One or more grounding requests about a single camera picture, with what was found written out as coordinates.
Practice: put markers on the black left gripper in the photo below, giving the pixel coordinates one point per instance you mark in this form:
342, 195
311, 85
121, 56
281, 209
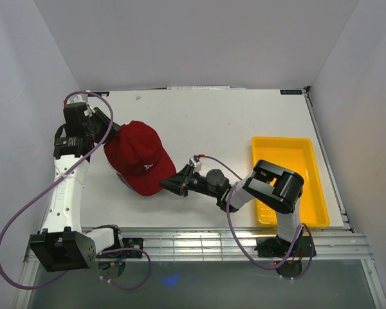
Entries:
100, 116

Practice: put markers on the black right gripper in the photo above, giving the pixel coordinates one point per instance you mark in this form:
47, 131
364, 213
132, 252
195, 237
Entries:
179, 183

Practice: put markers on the red LA baseball cap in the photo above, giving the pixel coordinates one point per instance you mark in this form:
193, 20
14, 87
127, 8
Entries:
137, 153

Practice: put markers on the lavender LA baseball cap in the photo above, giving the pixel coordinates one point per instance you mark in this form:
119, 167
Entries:
122, 179

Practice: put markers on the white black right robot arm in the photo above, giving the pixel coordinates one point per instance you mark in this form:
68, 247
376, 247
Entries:
278, 188

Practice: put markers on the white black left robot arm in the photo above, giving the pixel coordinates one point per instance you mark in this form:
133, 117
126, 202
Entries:
61, 245

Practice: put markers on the dark label sticker left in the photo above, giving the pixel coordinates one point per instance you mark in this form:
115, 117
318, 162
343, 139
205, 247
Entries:
101, 94

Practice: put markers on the dark label sticker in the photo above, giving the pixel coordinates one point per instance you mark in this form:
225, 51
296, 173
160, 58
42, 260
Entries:
291, 92
101, 94

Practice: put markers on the yellow plastic tray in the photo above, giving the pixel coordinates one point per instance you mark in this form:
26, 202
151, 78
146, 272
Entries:
297, 154

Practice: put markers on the dark label sticker right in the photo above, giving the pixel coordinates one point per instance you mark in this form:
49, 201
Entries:
291, 92

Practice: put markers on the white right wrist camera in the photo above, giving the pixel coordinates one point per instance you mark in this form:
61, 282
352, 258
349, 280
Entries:
195, 162

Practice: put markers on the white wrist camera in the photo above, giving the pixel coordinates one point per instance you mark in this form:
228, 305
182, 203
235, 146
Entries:
195, 162
80, 98

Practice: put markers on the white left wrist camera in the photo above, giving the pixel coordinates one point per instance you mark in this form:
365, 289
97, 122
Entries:
80, 98

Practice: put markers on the aluminium frame rail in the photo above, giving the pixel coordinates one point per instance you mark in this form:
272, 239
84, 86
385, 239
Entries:
219, 245

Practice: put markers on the paper strip at wall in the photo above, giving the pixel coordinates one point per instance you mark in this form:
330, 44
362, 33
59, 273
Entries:
179, 88

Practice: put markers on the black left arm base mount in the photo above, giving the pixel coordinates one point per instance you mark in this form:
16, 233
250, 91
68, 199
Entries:
124, 248

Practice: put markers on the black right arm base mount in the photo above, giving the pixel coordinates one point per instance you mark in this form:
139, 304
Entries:
274, 247

